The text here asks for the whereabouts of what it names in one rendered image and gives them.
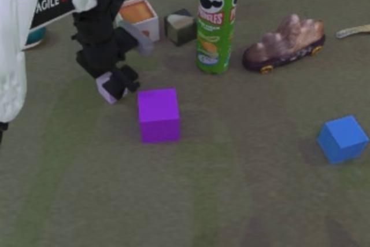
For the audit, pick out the teal and white object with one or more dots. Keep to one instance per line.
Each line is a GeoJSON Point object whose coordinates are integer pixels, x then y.
{"type": "Point", "coordinates": [35, 36]}

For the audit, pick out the small lilac block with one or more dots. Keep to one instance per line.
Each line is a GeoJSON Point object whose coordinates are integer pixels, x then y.
{"type": "Point", "coordinates": [104, 88]}

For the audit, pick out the grey and beige cube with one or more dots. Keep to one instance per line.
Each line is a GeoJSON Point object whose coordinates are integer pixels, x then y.
{"type": "Point", "coordinates": [180, 26]}

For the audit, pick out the pale yellow flat utensil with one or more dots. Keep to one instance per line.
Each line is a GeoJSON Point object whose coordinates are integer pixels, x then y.
{"type": "Point", "coordinates": [353, 31]}

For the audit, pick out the brown toy car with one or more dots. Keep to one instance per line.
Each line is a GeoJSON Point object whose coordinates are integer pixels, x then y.
{"type": "Point", "coordinates": [284, 44]}

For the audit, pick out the blue cube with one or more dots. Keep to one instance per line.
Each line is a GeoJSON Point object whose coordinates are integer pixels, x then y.
{"type": "Point", "coordinates": [342, 139]}

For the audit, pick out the purple cube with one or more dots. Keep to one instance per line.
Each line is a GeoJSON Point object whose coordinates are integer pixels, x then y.
{"type": "Point", "coordinates": [158, 115]}

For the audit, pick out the white box orange top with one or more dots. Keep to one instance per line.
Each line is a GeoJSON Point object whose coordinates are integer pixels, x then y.
{"type": "Point", "coordinates": [141, 21]}

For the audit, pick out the green Pringles can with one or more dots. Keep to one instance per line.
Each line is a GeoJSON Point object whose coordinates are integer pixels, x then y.
{"type": "Point", "coordinates": [217, 21]}

